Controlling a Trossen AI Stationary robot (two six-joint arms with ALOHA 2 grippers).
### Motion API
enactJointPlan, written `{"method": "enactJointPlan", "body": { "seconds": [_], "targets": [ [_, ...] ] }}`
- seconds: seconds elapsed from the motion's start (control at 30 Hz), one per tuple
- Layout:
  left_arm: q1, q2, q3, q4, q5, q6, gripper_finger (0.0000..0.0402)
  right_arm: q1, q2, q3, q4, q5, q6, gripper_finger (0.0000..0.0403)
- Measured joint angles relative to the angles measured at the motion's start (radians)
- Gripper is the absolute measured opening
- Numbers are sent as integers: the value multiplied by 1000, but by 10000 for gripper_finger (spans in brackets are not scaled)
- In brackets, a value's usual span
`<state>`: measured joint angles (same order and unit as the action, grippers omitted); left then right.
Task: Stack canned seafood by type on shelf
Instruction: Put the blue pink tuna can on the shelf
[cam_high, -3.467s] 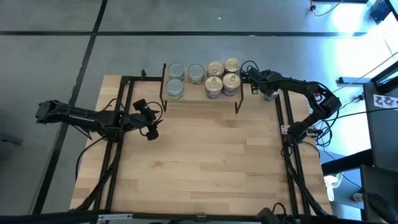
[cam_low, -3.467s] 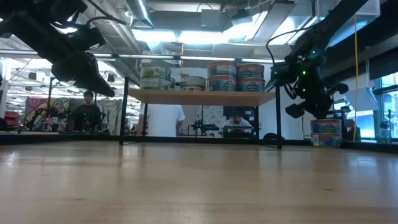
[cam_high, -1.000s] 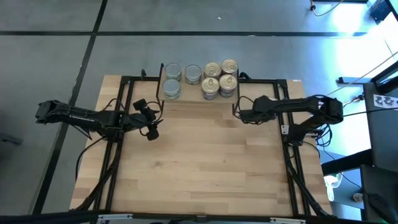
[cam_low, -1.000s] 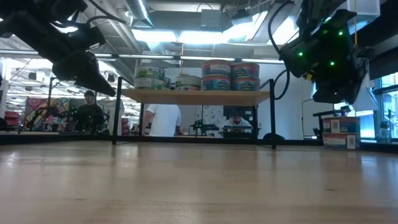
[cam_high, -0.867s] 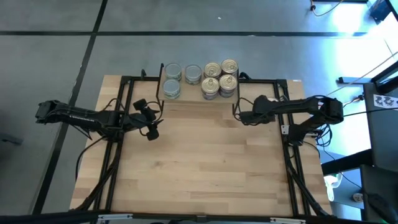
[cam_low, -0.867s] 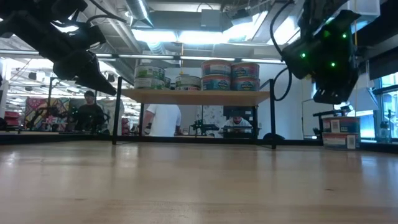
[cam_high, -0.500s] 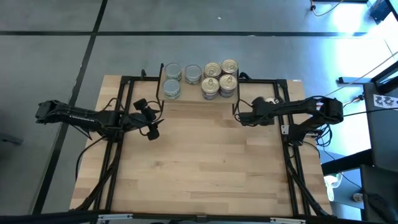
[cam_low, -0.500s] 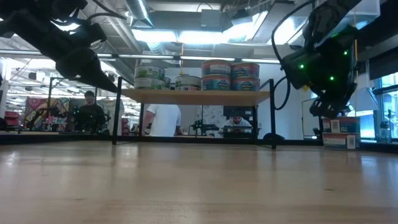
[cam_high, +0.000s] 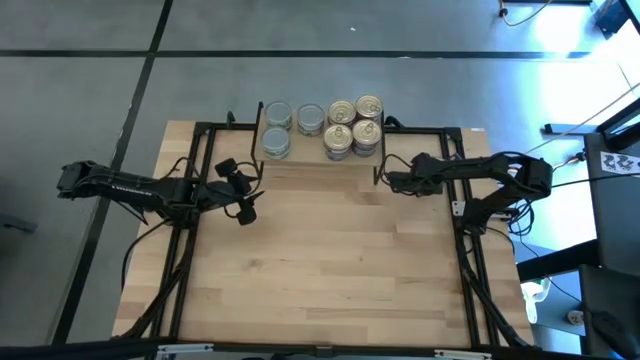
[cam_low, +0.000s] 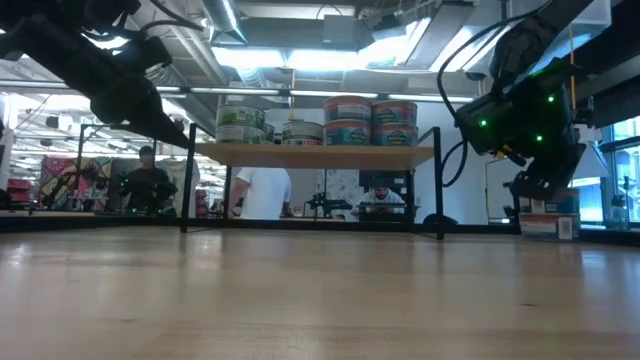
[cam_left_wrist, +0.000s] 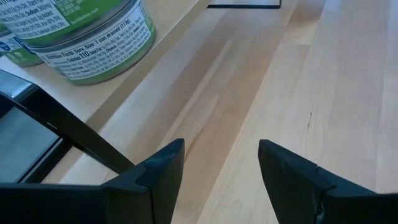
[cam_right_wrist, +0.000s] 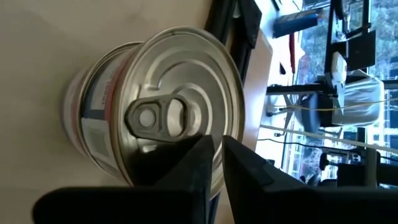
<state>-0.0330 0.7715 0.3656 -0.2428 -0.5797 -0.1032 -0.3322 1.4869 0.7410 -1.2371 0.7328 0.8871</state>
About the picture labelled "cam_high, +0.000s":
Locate yellow floor cable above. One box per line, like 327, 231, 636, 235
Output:
498, 0, 554, 27

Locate black cable bundle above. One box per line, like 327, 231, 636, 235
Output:
499, 149, 589, 246

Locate black computer mouse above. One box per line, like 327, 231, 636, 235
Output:
591, 310, 639, 359

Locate black crossbeam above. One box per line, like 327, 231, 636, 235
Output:
0, 337, 640, 360

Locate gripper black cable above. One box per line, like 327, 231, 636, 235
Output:
169, 156, 265, 221
381, 152, 417, 177

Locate blue box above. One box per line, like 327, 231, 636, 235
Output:
591, 0, 632, 37

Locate white marker sheet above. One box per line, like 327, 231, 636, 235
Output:
599, 151, 640, 177

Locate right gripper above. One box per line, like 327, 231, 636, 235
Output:
387, 152, 446, 197

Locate black table cable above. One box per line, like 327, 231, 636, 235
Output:
121, 219, 169, 294

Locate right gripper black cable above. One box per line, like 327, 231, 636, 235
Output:
381, 152, 417, 177

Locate silver metal bracket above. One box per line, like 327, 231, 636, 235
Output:
433, 348, 494, 360
156, 342, 215, 359

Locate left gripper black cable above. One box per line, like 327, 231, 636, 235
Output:
169, 156, 265, 221

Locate wooden shelf black metal legs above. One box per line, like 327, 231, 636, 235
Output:
251, 101, 388, 185

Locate white floor cable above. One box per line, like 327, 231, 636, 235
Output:
493, 82, 640, 171

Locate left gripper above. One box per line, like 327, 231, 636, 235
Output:
197, 157, 266, 226

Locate large silver ringed can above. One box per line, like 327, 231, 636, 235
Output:
296, 103, 326, 132

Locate white plastic object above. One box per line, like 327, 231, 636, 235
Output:
519, 278, 552, 325

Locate black metal table frame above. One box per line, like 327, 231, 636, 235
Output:
110, 110, 540, 350

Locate black side desk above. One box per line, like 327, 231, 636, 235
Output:
579, 97, 640, 360

